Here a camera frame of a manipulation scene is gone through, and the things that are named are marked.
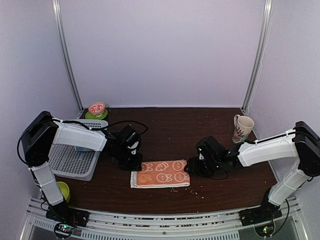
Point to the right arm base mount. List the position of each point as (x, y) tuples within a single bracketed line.
[(257, 215)]

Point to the lime green bowl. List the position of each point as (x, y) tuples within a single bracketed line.
[(65, 190)]

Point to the red patterned small bowl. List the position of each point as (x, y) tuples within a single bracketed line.
[(97, 108)]

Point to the front aluminium rail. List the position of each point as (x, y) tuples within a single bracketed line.
[(224, 225)]

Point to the left aluminium frame post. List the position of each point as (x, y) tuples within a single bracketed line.
[(65, 53)]

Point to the right aluminium frame post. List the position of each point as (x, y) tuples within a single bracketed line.
[(258, 60)]

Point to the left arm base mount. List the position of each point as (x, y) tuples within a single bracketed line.
[(76, 217)]

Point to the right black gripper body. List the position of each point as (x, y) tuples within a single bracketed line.
[(204, 170)]

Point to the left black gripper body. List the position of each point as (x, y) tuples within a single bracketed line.
[(126, 162)]

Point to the beige bunny print towel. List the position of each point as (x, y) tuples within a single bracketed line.
[(160, 174)]

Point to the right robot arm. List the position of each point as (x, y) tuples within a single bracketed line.
[(300, 142)]

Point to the beige patterned mug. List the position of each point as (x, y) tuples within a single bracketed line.
[(243, 125)]

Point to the green saucer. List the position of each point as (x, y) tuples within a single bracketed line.
[(90, 116)]

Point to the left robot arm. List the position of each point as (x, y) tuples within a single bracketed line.
[(36, 141)]

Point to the blue polka dot towel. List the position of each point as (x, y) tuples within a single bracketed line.
[(82, 149)]

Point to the white plastic basket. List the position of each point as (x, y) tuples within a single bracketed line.
[(68, 163)]

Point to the aluminium frame post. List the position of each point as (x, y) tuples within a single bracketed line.
[(258, 60), (65, 53)]

